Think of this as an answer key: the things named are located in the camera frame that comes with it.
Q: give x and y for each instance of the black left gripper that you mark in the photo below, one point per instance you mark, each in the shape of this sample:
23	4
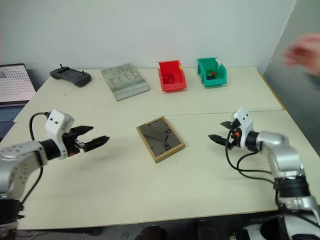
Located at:
72	145

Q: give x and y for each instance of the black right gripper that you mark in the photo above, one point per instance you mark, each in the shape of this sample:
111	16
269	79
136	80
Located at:
236	140

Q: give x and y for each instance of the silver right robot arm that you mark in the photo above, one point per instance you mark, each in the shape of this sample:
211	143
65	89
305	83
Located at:
282	150

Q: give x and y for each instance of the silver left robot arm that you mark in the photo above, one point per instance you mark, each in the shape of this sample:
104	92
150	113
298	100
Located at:
15	160

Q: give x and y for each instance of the laptop computer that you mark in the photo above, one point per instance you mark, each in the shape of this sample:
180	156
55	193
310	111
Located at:
12	82

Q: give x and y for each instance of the person's bare hand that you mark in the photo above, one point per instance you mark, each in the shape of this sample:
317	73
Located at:
303	51

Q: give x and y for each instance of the green plastic storage bin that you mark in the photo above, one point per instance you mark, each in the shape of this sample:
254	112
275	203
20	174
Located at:
216	81

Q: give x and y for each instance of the black block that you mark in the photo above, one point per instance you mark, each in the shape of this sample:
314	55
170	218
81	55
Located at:
211	77

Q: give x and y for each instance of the small red piece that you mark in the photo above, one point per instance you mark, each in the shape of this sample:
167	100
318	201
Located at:
213	73

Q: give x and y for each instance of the wooden framed square clock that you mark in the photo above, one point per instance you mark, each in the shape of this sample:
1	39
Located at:
160	138

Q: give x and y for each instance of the black handheld remote controller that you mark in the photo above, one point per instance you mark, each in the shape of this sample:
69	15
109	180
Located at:
70	75

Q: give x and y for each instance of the grey book with FEED print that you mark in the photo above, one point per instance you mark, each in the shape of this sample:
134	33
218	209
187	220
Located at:
125	80

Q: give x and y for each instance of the red plastic storage bin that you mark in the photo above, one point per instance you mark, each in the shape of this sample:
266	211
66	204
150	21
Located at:
172	85

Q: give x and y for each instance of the red blocks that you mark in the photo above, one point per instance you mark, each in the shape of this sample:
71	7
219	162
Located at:
169	78

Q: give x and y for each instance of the grey partition panel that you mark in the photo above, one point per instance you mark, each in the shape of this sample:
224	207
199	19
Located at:
287	90

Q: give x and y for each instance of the white robot body shell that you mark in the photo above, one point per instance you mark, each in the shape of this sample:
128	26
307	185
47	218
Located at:
252	230

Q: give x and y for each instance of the dark rounded shape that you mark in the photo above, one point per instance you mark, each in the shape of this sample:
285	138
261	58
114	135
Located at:
151	233

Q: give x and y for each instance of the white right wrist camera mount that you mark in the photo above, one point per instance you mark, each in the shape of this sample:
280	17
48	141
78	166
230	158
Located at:
244	120

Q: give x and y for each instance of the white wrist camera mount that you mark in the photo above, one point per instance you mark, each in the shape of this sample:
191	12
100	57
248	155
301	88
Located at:
244	120
56	125

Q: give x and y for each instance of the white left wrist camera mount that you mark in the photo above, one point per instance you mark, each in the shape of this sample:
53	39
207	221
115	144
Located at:
56	125

